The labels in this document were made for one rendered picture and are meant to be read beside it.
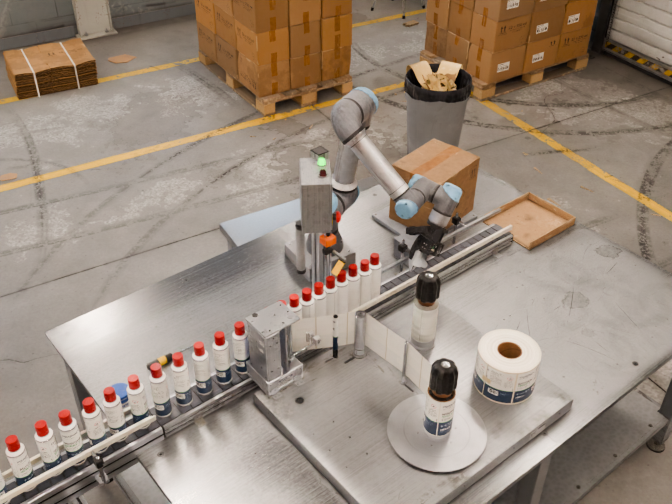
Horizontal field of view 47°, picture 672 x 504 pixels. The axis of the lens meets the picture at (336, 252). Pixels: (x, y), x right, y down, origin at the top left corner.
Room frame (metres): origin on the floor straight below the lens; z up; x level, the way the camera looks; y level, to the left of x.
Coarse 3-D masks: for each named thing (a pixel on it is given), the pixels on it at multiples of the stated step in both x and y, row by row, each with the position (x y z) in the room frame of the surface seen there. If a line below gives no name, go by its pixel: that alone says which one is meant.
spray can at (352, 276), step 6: (354, 264) 2.17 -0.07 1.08; (348, 270) 2.15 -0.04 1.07; (354, 270) 2.14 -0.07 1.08; (348, 276) 2.15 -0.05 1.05; (354, 276) 2.14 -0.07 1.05; (354, 282) 2.13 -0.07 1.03; (348, 288) 2.14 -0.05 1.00; (354, 288) 2.13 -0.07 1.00; (348, 294) 2.14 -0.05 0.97; (354, 294) 2.13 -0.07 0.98; (348, 300) 2.14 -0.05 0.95; (354, 300) 2.13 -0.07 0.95; (348, 306) 2.14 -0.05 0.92; (354, 306) 2.13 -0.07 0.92
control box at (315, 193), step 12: (300, 168) 2.17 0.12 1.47; (312, 168) 2.17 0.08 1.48; (324, 168) 2.17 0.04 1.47; (300, 180) 2.10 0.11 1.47; (312, 180) 2.10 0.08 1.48; (324, 180) 2.10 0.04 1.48; (300, 192) 2.14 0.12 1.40; (312, 192) 2.07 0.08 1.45; (324, 192) 2.08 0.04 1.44; (300, 204) 2.18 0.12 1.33; (312, 204) 2.07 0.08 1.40; (324, 204) 2.08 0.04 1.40; (312, 216) 2.07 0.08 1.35; (324, 216) 2.08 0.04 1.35; (312, 228) 2.07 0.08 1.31; (324, 228) 2.08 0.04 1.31
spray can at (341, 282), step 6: (342, 270) 2.13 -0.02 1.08; (342, 276) 2.11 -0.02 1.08; (336, 282) 2.12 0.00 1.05; (342, 282) 2.11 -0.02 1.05; (348, 282) 2.12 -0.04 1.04; (342, 288) 2.10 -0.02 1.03; (342, 294) 2.10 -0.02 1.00; (342, 300) 2.10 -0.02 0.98; (342, 306) 2.10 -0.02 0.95; (342, 312) 2.10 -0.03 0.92
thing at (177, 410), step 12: (492, 228) 2.68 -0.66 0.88; (468, 240) 2.60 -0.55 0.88; (480, 240) 2.60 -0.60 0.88; (492, 240) 2.60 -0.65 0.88; (444, 252) 2.51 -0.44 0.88; (456, 252) 2.51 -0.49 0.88; (432, 264) 2.43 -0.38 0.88; (408, 276) 2.36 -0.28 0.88; (384, 288) 2.28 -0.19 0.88; (408, 288) 2.28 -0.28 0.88; (384, 300) 2.21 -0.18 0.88; (216, 384) 1.78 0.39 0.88; (228, 384) 1.78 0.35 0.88; (192, 396) 1.73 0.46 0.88; (204, 396) 1.73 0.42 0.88; (180, 408) 1.68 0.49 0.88; (192, 408) 1.68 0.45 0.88; (168, 420) 1.63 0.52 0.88
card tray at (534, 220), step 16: (528, 192) 2.98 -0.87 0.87; (496, 208) 2.85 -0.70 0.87; (512, 208) 2.91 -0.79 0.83; (528, 208) 2.91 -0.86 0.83; (544, 208) 2.91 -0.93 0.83; (512, 224) 2.78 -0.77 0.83; (528, 224) 2.78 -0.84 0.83; (544, 224) 2.78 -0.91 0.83; (560, 224) 2.78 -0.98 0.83; (528, 240) 2.66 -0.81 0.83; (544, 240) 2.66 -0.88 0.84
